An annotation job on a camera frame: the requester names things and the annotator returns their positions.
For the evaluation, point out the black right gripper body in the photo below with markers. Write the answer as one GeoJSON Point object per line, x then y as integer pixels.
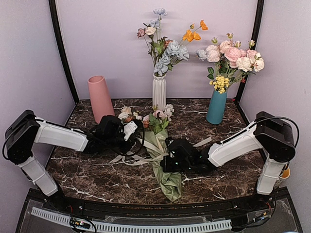
{"type": "Point", "coordinates": [183, 165]}

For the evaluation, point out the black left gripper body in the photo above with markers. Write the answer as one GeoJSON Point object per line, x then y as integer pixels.
{"type": "Point", "coordinates": [111, 143]}

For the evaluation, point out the beige ribbon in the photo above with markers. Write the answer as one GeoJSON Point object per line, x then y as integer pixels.
{"type": "Point", "coordinates": [138, 155]}

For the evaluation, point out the flower bouquet green paper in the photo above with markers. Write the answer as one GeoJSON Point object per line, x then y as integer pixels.
{"type": "Point", "coordinates": [155, 128]}

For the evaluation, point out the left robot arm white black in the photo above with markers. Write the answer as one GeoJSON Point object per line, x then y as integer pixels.
{"type": "Point", "coordinates": [29, 133]}

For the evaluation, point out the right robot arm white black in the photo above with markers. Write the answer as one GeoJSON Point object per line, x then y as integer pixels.
{"type": "Point", "coordinates": [273, 134]}

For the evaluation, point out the pink ceramic vase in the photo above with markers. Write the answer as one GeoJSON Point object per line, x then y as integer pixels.
{"type": "Point", "coordinates": [100, 98]}

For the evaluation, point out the teal vase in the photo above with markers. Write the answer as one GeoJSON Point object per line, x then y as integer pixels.
{"type": "Point", "coordinates": [216, 108]}

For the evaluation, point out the white ribbed vase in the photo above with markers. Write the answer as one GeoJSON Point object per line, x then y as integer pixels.
{"type": "Point", "coordinates": [159, 92]}

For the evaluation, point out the blue and orange flower arrangement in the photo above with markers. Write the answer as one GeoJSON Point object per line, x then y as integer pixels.
{"type": "Point", "coordinates": [166, 53]}

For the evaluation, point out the pink peony flower arrangement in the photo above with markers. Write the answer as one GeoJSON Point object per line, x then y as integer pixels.
{"type": "Point", "coordinates": [232, 64]}

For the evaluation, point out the white mug yellow inside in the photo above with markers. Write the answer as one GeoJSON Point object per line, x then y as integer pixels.
{"type": "Point", "coordinates": [285, 174]}

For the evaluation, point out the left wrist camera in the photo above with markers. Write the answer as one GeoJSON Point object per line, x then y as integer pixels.
{"type": "Point", "coordinates": [133, 129]}

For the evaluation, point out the white slotted cable duct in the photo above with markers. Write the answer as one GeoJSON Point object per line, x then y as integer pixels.
{"type": "Point", "coordinates": [117, 224]}

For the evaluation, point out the black front table rail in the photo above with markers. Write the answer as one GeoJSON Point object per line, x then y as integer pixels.
{"type": "Point", "coordinates": [239, 208]}

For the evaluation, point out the black left corner post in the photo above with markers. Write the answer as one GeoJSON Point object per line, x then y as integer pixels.
{"type": "Point", "coordinates": [61, 50]}

